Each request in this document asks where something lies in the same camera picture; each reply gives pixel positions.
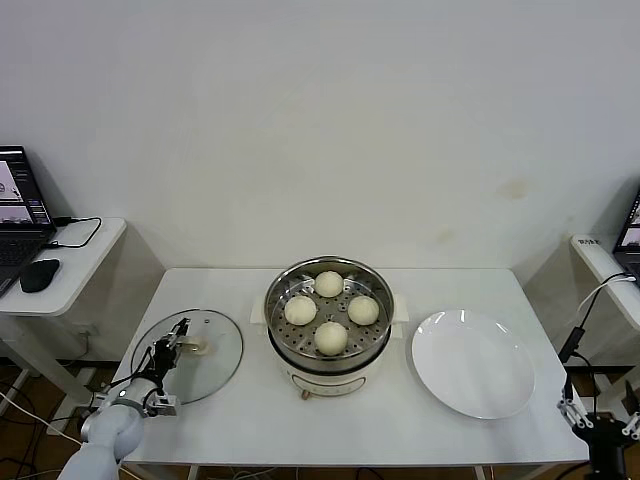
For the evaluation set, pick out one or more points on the black computer mouse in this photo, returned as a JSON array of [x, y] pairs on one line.
[[40, 274]]

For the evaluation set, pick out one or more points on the white round plate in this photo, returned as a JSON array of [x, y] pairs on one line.
[[470, 365]]

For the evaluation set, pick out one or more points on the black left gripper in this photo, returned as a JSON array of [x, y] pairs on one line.
[[165, 355]]

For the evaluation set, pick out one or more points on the white floor power strip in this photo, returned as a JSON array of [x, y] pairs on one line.
[[62, 426]]

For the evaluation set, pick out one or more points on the white steamed baozi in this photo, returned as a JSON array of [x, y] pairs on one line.
[[362, 310], [328, 283], [331, 338], [301, 310]]

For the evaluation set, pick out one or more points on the white desk label sticker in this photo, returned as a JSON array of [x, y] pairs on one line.
[[590, 243]]

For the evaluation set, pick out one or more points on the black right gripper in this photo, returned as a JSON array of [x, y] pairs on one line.
[[605, 440]]

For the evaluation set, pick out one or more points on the perforated steel steamer basket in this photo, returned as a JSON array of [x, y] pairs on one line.
[[295, 340]]

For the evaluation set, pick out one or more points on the white side desk with label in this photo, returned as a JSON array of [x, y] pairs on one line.
[[600, 265]]

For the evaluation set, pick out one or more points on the round glass pot lid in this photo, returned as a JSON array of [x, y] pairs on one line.
[[210, 370]]

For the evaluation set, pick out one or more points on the black laptop with lit screen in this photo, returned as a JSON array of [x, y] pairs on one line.
[[20, 245]]

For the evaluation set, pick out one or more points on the dark laptop with grey keyboard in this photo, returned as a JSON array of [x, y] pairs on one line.
[[631, 250]]

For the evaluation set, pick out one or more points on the white wall socket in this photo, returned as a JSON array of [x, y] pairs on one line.
[[89, 331]]

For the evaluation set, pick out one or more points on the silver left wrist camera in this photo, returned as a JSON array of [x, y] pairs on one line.
[[162, 404]]

